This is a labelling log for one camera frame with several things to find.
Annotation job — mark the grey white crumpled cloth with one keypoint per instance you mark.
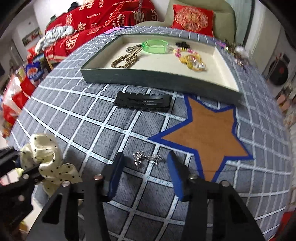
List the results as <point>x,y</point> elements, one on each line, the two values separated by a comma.
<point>52,36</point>

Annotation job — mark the green transparent bangle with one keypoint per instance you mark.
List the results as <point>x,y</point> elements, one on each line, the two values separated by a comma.
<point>156,47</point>

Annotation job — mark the white washing machine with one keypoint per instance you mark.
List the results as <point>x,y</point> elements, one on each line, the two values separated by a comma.
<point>281,64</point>

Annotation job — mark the pile of beaded jewelry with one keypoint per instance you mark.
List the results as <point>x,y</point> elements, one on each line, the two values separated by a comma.
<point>240,55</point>

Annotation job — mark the brown star patch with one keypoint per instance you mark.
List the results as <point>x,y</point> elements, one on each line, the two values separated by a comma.
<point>209,134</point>

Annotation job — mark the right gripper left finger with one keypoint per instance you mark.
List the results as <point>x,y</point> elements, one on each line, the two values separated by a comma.
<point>58,219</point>

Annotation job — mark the green cream-lined jewelry tray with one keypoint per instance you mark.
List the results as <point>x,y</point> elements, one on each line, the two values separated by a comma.
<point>164,71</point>

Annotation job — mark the red embroidered cushion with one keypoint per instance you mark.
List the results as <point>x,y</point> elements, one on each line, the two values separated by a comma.
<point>193,19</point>

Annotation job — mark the red bedspread with characters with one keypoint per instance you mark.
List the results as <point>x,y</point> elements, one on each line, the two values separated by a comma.
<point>94,18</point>

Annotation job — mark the blue snack bag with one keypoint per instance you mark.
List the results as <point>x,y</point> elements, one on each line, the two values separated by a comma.
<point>34,71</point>

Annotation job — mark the small black claw clip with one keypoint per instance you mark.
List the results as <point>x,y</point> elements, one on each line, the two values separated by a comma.
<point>183,45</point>

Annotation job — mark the grey grid tablecloth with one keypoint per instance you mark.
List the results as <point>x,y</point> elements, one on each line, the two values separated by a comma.
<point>90,130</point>

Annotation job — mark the light green armchair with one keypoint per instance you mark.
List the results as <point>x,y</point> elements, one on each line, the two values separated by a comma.
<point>224,18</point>

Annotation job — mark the large black hair clip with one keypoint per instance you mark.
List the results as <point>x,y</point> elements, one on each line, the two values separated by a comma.
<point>140,101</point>

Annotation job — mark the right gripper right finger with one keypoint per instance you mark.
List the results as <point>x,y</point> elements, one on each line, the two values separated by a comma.
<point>232,220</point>

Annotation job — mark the small dark metal hair clip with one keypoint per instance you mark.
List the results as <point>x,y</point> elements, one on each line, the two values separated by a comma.
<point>134,49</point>

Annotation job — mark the cream polka dot scrunchie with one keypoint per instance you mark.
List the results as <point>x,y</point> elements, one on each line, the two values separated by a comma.
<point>43,151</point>

